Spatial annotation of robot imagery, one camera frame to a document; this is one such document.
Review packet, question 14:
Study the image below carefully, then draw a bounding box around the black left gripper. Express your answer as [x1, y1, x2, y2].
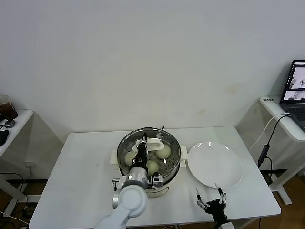
[132, 131, 149, 169]

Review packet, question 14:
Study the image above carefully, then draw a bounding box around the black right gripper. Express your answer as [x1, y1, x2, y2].
[195, 183, 228, 224]

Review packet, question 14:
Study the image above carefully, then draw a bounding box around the glass lid cream handle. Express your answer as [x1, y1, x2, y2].
[117, 128, 182, 178]

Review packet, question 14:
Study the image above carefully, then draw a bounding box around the white steamed baozi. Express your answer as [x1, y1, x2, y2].
[124, 152, 137, 167]
[155, 146, 172, 159]
[146, 161, 160, 177]

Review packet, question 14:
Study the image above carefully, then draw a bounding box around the stainless steel steamer basket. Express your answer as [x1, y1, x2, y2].
[117, 128, 182, 186]

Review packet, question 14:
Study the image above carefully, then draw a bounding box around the white round plate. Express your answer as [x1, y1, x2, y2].
[187, 141, 244, 190]

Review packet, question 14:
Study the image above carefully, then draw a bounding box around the cream electric cooker base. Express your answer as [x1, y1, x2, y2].
[110, 144, 189, 199]

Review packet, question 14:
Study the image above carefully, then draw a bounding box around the white laptop desk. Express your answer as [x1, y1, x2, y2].
[259, 96, 305, 205]

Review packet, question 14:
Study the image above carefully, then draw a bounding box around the white side table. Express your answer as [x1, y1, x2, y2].
[0, 109, 34, 215]

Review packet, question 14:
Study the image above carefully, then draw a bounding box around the plastic cup brown drink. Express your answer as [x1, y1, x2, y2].
[0, 94, 19, 120]

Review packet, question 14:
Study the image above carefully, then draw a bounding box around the black pouch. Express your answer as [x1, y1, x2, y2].
[0, 130, 10, 146]

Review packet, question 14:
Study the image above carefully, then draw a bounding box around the dark open laptop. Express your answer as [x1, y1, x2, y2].
[279, 59, 305, 132]

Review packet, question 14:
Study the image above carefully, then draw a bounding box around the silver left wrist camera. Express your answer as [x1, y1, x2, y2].
[152, 175, 164, 189]

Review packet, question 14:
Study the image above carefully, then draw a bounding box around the black cable with adapter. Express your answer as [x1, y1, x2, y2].
[258, 114, 291, 187]

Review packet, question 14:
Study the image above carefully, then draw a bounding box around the white laptop cable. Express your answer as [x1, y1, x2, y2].
[249, 112, 291, 150]

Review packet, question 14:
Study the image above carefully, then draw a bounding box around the white wall power outlet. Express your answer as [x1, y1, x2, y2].
[23, 161, 36, 177]

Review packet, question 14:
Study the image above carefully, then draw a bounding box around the black floor cable bundle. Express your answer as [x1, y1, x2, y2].
[21, 205, 37, 219]

